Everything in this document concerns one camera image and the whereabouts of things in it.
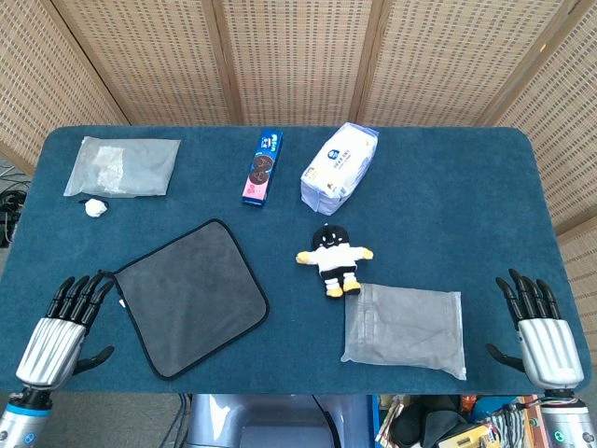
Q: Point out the grey robot torso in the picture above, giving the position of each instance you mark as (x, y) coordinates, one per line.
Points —
(275, 422)

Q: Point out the blue pink cookie box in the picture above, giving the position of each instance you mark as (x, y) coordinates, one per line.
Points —
(262, 170)

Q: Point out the small white crumpled wad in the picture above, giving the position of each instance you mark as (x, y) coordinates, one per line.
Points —
(95, 207)

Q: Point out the black fabric bag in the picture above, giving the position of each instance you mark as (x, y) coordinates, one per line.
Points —
(426, 422)

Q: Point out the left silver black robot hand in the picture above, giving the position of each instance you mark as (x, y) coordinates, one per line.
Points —
(51, 343)

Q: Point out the black white plush doll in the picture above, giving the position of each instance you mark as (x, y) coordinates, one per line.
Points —
(333, 259)

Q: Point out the frosted bag with white contents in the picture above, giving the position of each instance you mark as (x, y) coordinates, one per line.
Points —
(126, 168)

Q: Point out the frosted bag with grey contents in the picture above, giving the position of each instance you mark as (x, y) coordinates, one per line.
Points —
(406, 331)

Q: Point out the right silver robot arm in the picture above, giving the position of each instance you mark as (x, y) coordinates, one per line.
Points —
(566, 420)

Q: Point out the white tissue pack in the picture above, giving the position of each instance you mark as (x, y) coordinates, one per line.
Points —
(338, 168)

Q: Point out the blue felt table cover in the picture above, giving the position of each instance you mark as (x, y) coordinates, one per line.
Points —
(420, 233)

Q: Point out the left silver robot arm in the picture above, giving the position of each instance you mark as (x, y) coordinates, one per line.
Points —
(21, 422)

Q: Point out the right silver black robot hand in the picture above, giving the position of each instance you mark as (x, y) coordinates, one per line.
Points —
(550, 347)

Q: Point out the yellow black box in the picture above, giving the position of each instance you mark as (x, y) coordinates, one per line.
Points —
(466, 438)

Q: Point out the woven rattan folding screen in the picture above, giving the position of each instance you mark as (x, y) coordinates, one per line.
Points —
(298, 56)

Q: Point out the grey and green cloth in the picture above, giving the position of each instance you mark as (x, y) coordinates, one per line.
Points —
(189, 298)

